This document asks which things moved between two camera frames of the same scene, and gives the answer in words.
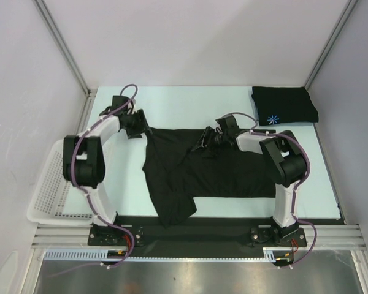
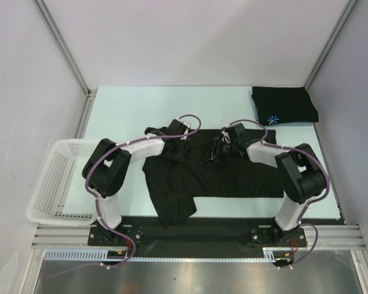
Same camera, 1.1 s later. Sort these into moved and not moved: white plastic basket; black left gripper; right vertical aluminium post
Moved: black left gripper
Not moved: right vertical aluminium post; white plastic basket
